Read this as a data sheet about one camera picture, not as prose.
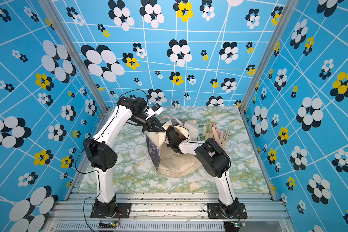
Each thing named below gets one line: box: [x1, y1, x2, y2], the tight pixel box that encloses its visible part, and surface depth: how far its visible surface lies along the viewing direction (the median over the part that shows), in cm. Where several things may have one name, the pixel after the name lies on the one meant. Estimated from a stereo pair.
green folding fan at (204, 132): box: [201, 124, 207, 142], surface depth 107 cm
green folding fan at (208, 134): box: [204, 122, 214, 141], surface depth 106 cm
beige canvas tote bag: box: [145, 116, 203, 178], surface depth 82 cm
